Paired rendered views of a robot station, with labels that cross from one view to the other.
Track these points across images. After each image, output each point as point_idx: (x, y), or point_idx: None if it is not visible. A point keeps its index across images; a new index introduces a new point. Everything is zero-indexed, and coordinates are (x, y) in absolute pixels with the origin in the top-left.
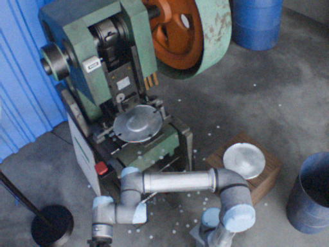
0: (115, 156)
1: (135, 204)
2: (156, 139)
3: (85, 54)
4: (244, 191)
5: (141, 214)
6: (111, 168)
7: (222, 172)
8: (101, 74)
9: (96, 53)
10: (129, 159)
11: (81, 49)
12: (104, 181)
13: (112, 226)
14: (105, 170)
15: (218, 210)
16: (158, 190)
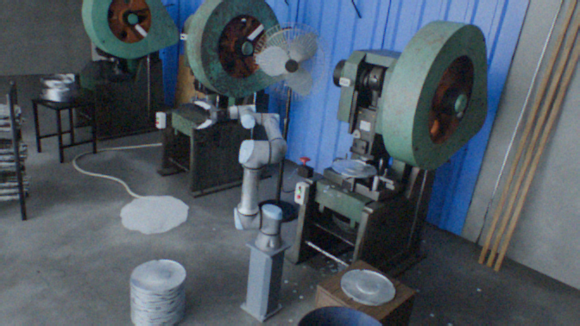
0: (324, 175)
1: (251, 115)
2: (338, 175)
3: (348, 73)
4: (264, 145)
5: (245, 116)
6: (309, 168)
7: (280, 140)
8: (350, 97)
9: (354, 79)
10: (324, 182)
11: (348, 68)
12: (298, 170)
13: (238, 114)
14: (303, 160)
15: (279, 211)
16: (265, 127)
